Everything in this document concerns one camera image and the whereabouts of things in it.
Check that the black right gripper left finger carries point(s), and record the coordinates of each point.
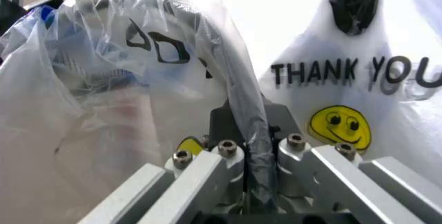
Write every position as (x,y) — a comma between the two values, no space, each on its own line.
(197,182)

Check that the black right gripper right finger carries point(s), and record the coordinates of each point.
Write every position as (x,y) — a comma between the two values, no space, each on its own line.
(331,177)

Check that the translucent thank you plastic bag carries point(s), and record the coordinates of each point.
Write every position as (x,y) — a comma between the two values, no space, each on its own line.
(103,110)
(345,94)

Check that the black wall hook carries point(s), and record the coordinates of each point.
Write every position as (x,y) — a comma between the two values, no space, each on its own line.
(355,4)

